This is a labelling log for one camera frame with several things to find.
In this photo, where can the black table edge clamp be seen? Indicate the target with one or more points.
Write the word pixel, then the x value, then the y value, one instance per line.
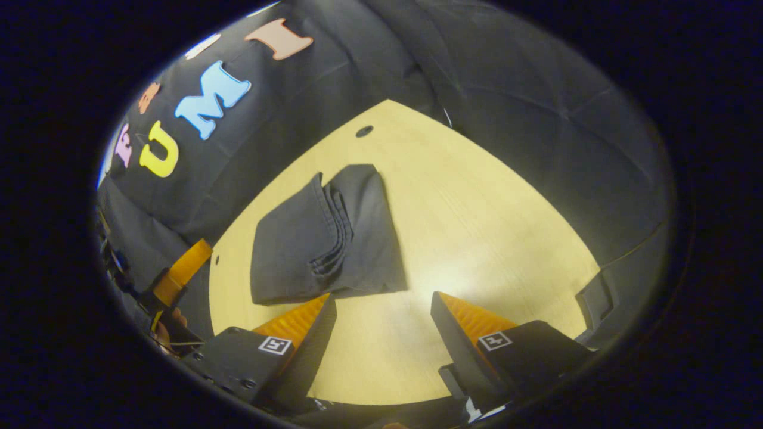
pixel 596 298

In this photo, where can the black round table grommet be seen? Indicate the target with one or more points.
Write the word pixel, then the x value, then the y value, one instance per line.
pixel 364 131

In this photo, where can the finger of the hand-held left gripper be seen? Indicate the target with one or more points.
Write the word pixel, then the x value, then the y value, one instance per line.
pixel 185 268

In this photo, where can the black backdrop cloth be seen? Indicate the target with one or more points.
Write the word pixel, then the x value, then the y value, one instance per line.
pixel 524 119

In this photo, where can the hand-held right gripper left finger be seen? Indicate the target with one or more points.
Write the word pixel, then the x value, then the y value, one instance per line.
pixel 307 363

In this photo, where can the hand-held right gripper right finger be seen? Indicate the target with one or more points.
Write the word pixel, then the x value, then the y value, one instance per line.
pixel 462 351

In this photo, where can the dark grey jeans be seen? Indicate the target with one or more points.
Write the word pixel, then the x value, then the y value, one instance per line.
pixel 292 250

